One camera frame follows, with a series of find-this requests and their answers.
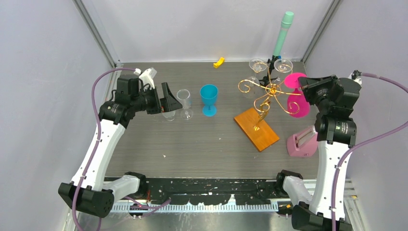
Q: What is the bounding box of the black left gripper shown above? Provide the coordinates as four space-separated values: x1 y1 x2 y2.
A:
131 82 182 115

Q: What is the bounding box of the clear patterned wine glass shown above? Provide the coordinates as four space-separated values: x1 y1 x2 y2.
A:
162 111 176 121

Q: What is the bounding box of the pink plastic wine glass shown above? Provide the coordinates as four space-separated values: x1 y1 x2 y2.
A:
283 72 310 118

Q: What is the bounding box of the blue plastic wine glass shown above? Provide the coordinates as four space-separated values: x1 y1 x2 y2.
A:
200 84 218 117

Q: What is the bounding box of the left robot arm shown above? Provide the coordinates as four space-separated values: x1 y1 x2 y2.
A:
58 74 182 218

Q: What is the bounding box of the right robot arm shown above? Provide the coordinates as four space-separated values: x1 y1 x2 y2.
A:
274 75 361 231

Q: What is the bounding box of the orange wooden rack base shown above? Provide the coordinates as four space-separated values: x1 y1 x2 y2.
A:
234 108 280 152

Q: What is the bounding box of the mint green tube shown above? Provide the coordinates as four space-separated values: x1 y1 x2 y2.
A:
272 11 294 57

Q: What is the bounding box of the yellow small block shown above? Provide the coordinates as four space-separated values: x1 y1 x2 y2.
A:
213 57 225 69

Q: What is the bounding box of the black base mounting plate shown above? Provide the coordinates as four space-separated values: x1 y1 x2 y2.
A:
105 177 306 206

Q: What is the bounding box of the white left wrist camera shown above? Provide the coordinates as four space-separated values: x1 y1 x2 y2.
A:
133 67 157 90

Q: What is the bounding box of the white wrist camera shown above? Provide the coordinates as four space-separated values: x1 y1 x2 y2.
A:
348 70 362 86
133 67 157 90

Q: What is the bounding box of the gold wire glass rack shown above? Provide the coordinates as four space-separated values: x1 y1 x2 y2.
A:
238 64 293 120

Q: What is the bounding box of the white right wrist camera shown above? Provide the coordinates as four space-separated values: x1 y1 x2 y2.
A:
348 70 362 86

